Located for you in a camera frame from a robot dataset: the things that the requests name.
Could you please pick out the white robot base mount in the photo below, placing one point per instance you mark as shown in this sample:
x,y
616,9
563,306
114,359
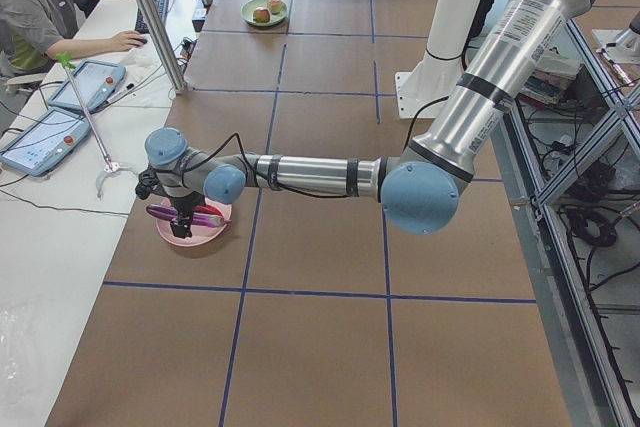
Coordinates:
x,y
429,80

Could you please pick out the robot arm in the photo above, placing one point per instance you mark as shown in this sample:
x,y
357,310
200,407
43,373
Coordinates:
x,y
419,190

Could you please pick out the purple eggplant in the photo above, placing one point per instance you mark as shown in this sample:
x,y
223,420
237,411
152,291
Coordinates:
x,y
199,218

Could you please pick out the black keyboard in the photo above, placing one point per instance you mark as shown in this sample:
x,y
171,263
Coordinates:
x,y
161,7

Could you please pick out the pink plate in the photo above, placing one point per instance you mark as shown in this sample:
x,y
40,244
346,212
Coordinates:
x,y
200,234

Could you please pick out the aluminium frame post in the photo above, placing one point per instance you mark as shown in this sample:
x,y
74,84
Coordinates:
x,y
163,46

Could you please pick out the red chili pepper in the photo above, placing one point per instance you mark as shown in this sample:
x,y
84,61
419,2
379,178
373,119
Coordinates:
x,y
208,210

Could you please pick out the teach pendant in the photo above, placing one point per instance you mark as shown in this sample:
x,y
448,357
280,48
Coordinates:
x,y
46,143
96,80

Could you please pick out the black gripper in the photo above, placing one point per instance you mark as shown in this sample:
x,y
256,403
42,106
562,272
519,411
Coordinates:
x,y
183,205

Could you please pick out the upper teach pendant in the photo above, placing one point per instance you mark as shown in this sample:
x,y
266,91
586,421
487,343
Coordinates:
x,y
96,80

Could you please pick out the lower teach pendant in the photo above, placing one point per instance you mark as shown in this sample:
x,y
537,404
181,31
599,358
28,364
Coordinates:
x,y
46,143

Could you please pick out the seated person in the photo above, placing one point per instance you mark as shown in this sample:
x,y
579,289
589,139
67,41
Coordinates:
x,y
33,32

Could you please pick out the red yellow pomegranate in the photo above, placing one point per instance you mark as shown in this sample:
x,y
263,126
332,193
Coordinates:
x,y
261,15

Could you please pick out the peach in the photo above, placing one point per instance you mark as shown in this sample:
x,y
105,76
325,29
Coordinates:
x,y
275,6

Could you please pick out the green plate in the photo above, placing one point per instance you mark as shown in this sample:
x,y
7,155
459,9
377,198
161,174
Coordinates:
x,y
248,7

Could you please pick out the reach grabber tool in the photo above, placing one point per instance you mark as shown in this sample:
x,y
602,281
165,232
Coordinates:
x,y
112,168

